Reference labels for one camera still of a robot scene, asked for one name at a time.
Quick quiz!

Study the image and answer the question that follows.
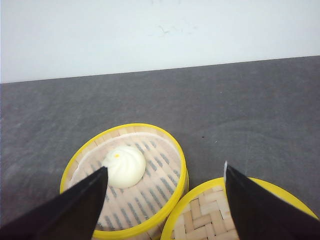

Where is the white bun with yellow dot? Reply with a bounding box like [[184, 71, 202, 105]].
[[102, 145, 146, 189]]

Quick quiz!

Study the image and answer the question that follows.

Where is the steamer basket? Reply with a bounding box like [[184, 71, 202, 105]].
[[59, 123, 189, 240]]

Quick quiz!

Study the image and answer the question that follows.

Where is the woven bamboo steamer lid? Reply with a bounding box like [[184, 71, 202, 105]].
[[160, 177, 319, 240]]

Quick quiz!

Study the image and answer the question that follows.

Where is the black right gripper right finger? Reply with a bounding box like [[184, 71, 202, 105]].
[[223, 162, 320, 240]]

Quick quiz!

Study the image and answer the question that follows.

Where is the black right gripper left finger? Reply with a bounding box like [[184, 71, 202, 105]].
[[0, 167, 108, 240]]

